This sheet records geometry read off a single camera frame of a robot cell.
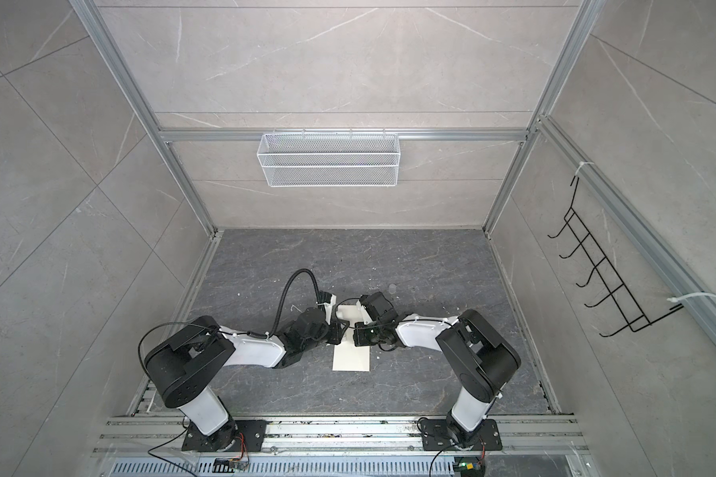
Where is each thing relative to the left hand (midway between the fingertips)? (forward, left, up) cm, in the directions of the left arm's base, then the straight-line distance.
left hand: (348, 317), depth 90 cm
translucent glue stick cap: (+12, -15, -3) cm, 20 cm away
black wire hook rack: (-13, -59, +28) cm, 67 cm away
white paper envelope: (-10, +1, -4) cm, 11 cm away
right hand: (-4, -2, -4) cm, 6 cm away
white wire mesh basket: (+48, +6, +25) cm, 54 cm away
